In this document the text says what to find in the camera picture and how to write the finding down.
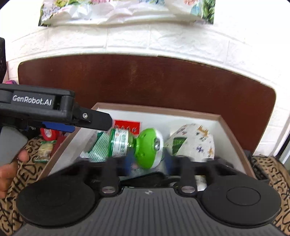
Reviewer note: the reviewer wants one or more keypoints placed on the person's left hand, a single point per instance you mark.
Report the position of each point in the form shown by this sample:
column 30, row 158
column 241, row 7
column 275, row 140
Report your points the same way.
column 9, row 171

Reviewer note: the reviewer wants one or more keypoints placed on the floral plastic bag on wall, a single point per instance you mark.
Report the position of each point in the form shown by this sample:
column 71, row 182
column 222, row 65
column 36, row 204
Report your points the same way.
column 56, row 13

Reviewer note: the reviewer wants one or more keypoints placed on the red packet in box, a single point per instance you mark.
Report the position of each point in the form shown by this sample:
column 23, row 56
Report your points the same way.
column 132, row 126

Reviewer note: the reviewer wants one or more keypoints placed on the red tape roll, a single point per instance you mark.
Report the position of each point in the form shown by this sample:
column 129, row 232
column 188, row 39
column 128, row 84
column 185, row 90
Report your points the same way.
column 49, row 134

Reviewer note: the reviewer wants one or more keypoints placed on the dark wooden headboard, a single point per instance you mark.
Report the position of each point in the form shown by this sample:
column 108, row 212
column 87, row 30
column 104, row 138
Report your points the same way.
column 245, row 104

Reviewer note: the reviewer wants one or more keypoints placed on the green white bottle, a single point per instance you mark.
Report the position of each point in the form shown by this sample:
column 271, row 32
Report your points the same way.
column 147, row 147

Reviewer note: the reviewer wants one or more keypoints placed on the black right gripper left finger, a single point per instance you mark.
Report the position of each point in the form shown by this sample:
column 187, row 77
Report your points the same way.
column 68, row 196

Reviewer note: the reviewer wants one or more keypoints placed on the brown cardboard shoe box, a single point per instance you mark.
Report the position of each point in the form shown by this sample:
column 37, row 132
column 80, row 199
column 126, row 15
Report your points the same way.
column 167, row 123

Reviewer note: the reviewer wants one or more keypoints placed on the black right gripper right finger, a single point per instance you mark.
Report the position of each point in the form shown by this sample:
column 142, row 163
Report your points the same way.
column 225, row 194

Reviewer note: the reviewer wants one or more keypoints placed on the white printed drawstring pouch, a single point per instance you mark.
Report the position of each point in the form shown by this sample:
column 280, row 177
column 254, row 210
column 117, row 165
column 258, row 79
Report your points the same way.
column 193, row 141

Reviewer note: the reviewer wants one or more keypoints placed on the brown letter print cloth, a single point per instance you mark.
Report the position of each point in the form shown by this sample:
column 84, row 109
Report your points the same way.
column 152, row 208

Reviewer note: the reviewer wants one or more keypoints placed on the green white sachet packet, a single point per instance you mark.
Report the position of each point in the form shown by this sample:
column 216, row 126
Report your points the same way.
column 96, row 150

